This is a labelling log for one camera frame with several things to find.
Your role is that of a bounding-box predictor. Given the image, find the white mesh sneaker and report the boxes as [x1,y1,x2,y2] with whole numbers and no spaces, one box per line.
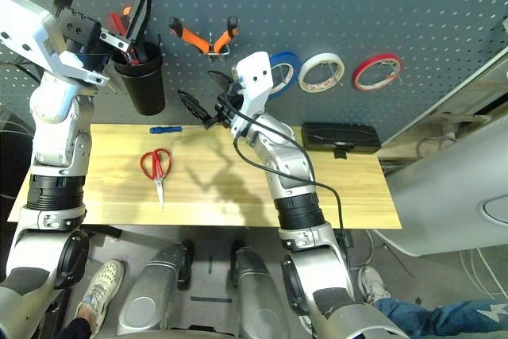
[75,259,125,334]

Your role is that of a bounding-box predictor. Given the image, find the black plastic tool case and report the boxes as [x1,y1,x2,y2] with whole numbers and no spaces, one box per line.
[301,122,382,160]

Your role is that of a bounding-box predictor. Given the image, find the white lace sneaker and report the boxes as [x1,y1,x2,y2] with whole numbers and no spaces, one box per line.
[356,266,392,304]

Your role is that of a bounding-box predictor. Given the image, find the grey perforated pegboard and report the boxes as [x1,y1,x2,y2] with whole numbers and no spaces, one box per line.
[0,0,508,145]

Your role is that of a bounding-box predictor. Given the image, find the red tape roll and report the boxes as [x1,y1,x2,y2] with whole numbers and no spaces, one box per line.
[352,52,404,92]

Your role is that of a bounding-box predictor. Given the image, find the dark trouser leg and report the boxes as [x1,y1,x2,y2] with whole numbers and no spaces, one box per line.
[55,317,96,339]

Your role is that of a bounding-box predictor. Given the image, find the silver robot right leg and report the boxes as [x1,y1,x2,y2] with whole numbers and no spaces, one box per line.
[229,239,291,339]

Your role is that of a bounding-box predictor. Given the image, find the silver robot left leg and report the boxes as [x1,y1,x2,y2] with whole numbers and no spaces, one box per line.
[117,239,195,336]

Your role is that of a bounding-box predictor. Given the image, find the large white machine housing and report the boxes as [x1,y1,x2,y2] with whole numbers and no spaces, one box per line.
[376,128,508,256]

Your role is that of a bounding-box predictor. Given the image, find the blue tape roll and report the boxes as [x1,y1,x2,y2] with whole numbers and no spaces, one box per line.
[267,52,302,98]

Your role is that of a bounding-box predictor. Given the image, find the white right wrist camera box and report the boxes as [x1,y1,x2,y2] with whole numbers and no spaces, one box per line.
[231,51,274,136]

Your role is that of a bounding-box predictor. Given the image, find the red handled scissors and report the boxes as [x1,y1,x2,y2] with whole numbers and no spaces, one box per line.
[139,148,174,210]

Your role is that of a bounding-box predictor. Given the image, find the white floor cables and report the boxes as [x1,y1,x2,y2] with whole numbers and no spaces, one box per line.
[458,247,508,300]

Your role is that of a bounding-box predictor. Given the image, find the blue handled screwdriver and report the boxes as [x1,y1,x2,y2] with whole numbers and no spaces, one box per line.
[149,125,186,135]

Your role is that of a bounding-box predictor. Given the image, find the blue jeans leg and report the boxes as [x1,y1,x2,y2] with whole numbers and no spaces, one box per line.
[372,298,508,339]

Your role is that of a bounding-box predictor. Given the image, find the red handled screwdriver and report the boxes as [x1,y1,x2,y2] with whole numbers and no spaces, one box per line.
[106,11,138,66]

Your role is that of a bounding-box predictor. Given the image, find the metal pliers hook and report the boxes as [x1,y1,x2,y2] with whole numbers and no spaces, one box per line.
[208,31,231,62]

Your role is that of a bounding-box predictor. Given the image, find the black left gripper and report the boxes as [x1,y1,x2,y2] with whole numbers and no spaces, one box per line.
[53,0,154,67]

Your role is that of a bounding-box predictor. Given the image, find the silver robot torso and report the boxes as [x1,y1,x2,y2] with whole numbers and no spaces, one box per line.
[158,326,239,339]

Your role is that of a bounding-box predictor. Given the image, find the white tape roll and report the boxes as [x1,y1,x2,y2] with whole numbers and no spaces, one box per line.
[298,52,345,93]

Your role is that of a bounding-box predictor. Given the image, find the black cup holder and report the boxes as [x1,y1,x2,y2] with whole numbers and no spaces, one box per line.
[113,40,166,116]

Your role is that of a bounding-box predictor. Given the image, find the orange black handled pliers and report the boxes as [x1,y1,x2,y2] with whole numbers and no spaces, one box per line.
[168,15,241,55]

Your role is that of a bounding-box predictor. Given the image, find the silver robot leg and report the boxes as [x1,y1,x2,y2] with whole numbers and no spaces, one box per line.
[229,239,291,339]
[117,239,195,336]

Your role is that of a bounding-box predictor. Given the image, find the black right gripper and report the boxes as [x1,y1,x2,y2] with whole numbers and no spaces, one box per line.
[176,71,244,131]

